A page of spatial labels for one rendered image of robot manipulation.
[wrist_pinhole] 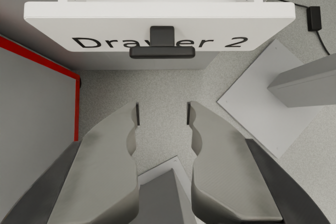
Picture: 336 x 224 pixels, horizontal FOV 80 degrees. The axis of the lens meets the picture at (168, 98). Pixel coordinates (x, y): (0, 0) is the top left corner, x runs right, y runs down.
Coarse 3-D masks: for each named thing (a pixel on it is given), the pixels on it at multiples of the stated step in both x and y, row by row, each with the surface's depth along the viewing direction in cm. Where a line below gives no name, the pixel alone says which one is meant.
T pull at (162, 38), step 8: (152, 32) 23; (160, 32) 23; (168, 32) 23; (152, 40) 22; (160, 40) 22; (168, 40) 23; (136, 48) 22; (144, 48) 22; (152, 48) 22; (160, 48) 22; (168, 48) 22; (176, 48) 22; (184, 48) 22; (192, 48) 22; (136, 56) 22; (144, 56) 22; (152, 56) 22; (160, 56) 23; (168, 56) 23; (176, 56) 23; (184, 56) 23; (192, 56) 23
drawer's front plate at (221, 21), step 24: (48, 24) 22; (72, 24) 22; (96, 24) 22; (120, 24) 22; (144, 24) 23; (168, 24) 23; (192, 24) 23; (216, 24) 23; (240, 24) 23; (264, 24) 23; (72, 48) 30; (96, 48) 30; (120, 48) 30; (216, 48) 31; (240, 48) 31
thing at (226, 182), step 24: (192, 120) 12; (216, 120) 11; (192, 144) 11; (216, 144) 9; (240, 144) 9; (216, 168) 8; (240, 168) 8; (192, 192) 8; (216, 192) 7; (240, 192) 7; (264, 192) 7; (216, 216) 7; (240, 216) 6; (264, 216) 6
